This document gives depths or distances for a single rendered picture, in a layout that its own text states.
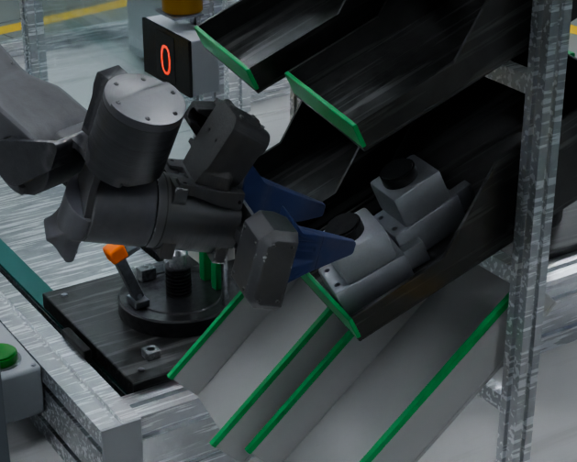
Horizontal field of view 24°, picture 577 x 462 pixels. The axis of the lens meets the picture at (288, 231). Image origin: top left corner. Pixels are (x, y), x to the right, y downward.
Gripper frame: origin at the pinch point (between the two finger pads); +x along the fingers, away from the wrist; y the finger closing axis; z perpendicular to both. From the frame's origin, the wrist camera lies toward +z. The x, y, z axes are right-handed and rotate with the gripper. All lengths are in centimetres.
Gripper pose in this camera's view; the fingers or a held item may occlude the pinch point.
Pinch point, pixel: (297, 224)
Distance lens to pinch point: 102.9
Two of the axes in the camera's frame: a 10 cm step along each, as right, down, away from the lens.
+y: -3.1, -4.3, 8.5
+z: 2.4, -9.0, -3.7
